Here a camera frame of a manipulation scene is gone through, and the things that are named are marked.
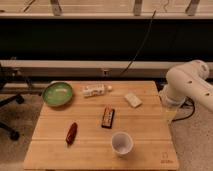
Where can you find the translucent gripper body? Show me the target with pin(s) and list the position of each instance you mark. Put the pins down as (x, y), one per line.
(170, 113)

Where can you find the white sponge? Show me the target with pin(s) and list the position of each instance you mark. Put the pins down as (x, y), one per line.
(133, 100)

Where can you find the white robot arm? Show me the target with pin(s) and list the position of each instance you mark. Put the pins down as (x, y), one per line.
(186, 80)

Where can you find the white paper cup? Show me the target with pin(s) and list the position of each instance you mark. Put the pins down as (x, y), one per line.
(121, 143)

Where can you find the chocolate bar brown wrapper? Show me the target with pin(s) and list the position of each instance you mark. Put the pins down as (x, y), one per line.
(107, 118)

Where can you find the red sausage snack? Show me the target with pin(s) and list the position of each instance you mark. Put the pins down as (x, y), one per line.
(71, 133)

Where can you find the green bowl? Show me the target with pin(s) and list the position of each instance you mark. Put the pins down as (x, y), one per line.
(57, 94)

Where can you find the black office chair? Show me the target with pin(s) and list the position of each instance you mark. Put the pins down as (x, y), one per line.
(5, 106)

